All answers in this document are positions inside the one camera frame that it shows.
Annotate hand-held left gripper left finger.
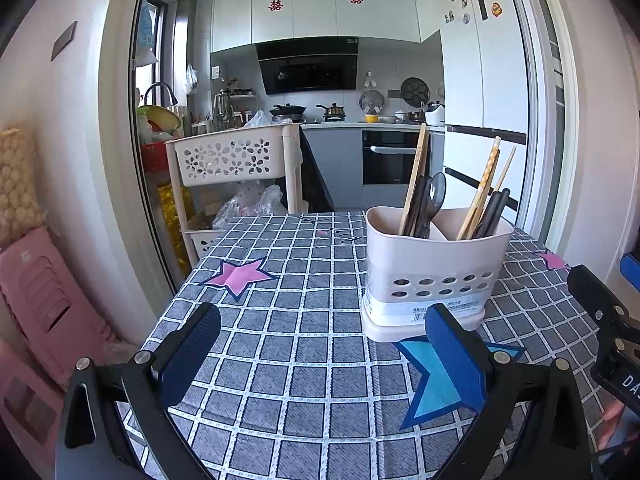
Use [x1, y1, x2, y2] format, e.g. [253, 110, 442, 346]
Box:
[56, 302, 222, 480]

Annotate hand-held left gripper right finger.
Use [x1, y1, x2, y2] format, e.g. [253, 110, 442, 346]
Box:
[424, 303, 596, 480]

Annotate white plastic utensil holder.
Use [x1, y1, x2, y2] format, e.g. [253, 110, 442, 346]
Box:
[362, 205, 515, 343]

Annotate bamboo chopstick blue striped end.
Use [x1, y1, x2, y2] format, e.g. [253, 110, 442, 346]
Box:
[457, 136, 502, 241]

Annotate grey checked star tablecloth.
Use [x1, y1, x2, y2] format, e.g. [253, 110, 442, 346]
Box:
[122, 210, 631, 480]

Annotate stack of pink plastic stools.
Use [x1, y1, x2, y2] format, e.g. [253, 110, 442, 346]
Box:
[0, 227, 114, 392]

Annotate clear plastic bags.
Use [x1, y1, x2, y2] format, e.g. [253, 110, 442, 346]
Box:
[212, 184, 286, 232]

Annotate pink plastic stool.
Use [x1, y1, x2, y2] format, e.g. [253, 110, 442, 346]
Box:
[0, 340, 67, 461]

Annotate red container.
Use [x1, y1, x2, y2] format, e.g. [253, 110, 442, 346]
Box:
[139, 142, 169, 171]

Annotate black built-in oven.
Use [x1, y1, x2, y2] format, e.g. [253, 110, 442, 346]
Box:
[361, 130, 432, 186]

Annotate white plastic rack cart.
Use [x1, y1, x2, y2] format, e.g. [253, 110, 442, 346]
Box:
[165, 124, 311, 269]

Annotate grey base cabinet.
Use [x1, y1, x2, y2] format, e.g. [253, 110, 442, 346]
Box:
[302, 127, 364, 212]

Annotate dark cloth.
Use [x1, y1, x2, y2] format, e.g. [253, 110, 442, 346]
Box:
[298, 132, 336, 214]

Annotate yellow green basin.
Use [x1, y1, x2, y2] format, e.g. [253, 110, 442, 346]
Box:
[137, 105, 182, 131]

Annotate bag of puffed snacks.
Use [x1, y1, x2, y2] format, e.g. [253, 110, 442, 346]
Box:
[0, 127, 49, 247]

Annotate small cooking pot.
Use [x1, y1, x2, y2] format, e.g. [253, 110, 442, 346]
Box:
[316, 102, 347, 122]

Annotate kitchen faucet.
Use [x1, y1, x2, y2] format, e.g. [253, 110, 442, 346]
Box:
[144, 81, 179, 107]

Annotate black range hood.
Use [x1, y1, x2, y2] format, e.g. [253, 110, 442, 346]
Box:
[256, 37, 361, 96]

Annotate white upper cabinets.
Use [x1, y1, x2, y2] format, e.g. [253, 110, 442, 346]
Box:
[210, 0, 424, 54]

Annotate round black wall pan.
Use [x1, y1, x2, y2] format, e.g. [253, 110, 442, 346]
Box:
[401, 76, 431, 104]

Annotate grey wall switch panel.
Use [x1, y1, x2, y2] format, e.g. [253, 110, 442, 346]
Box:
[51, 20, 79, 61]

